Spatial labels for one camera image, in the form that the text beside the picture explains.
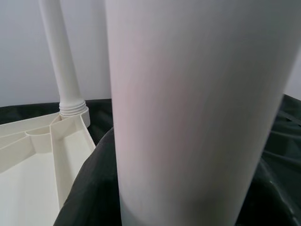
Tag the white tapered plastic table leg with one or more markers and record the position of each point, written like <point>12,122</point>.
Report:
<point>188,94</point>
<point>61,58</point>

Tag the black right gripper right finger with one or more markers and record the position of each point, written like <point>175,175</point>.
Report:
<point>272,204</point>

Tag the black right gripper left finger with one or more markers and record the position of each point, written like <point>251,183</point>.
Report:
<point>98,188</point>

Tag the white plastic children table top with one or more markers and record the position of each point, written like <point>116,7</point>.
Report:
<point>28,176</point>

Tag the black cloth table cover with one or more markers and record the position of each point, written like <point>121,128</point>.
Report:
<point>101,113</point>

